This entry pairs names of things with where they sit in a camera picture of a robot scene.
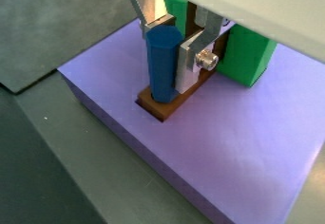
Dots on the green U-shaped block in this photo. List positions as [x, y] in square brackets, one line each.
[244, 51]

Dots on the purple base block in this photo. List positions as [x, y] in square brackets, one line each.
[237, 147]

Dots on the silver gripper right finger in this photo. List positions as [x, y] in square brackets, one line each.
[196, 50]

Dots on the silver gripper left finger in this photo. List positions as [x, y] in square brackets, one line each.
[152, 14]

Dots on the blue peg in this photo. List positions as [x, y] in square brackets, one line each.
[162, 41]

